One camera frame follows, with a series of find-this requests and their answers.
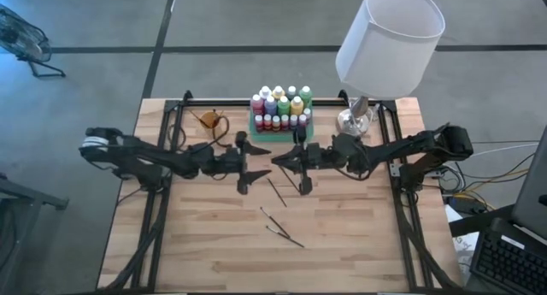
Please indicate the black floor fan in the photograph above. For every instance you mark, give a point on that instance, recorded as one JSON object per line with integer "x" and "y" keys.
{"x": 21, "y": 40}

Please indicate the large yellow paint bottle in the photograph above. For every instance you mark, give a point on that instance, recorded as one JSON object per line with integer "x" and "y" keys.
{"x": 298, "y": 104}

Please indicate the black power adapter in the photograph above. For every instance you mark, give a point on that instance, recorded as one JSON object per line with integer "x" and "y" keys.
{"x": 468, "y": 206}

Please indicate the large white paint bottle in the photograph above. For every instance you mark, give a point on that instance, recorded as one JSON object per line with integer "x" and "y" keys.
{"x": 266, "y": 91}

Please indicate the large red paint bottle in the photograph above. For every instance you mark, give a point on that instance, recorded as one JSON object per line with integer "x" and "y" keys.
{"x": 257, "y": 103}

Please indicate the large green paint bottle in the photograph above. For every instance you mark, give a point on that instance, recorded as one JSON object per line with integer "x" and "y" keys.
{"x": 284, "y": 104}
{"x": 305, "y": 94}

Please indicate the orange plastic cup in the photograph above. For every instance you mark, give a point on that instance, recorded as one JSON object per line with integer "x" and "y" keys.
{"x": 209, "y": 120}

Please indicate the black computer keyboard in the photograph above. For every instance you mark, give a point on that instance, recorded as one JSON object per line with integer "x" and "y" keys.
{"x": 508, "y": 261}

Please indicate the small magenta paint bottle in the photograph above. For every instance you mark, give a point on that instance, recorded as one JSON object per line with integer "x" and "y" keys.
{"x": 302, "y": 119}

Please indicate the black paintbrush silver ferrule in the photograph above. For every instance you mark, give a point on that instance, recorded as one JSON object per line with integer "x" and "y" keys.
{"x": 290, "y": 180}
{"x": 285, "y": 236}
{"x": 219, "y": 113}
{"x": 275, "y": 222}

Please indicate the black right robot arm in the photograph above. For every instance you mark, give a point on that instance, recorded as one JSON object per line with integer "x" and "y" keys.
{"x": 406, "y": 147}

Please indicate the black paintbrush orange bristles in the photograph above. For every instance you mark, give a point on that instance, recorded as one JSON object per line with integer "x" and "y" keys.
{"x": 196, "y": 116}
{"x": 278, "y": 193}

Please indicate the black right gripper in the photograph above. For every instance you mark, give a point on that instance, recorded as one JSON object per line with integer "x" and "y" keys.
{"x": 342, "y": 158}

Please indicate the black side table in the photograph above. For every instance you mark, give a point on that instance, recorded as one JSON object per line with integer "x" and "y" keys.
{"x": 38, "y": 197}

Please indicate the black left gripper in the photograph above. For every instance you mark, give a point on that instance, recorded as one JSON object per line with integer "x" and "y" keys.
{"x": 222, "y": 162}

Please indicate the small pink paint bottle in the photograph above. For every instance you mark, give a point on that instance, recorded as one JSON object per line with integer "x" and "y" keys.
{"x": 307, "y": 114}

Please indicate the small purple paint bottle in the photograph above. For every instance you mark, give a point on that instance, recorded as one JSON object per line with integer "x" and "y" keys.
{"x": 293, "y": 120}

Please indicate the grey computer monitor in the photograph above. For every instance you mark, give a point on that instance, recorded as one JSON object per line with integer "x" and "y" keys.
{"x": 534, "y": 192}

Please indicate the black monitor stand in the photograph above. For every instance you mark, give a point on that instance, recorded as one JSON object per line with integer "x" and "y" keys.
{"x": 478, "y": 223}

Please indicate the silver table lamp white shade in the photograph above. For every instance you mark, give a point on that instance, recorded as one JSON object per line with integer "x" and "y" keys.
{"x": 384, "y": 51}

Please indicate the large blue paint bottle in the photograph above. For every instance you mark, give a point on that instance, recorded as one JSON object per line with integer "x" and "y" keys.
{"x": 271, "y": 104}

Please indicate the large dark paint bottle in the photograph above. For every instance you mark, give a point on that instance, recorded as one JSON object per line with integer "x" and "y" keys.
{"x": 292, "y": 91}

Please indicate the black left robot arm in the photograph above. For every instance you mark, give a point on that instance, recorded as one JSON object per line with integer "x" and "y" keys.
{"x": 141, "y": 156}

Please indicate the green translucent plastic tray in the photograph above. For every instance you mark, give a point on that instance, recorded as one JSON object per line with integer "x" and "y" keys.
{"x": 273, "y": 137}

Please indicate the small red paint bottle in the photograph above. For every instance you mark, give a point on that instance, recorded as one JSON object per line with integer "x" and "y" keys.
{"x": 267, "y": 121}
{"x": 259, "y": 122}

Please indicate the white paper sheet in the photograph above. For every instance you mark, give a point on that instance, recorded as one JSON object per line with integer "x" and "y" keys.
{"x": 463, "y": 248}

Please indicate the large orange paint bottle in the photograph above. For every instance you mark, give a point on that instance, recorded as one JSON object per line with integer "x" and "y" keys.
{"x": 278, "y": 91}

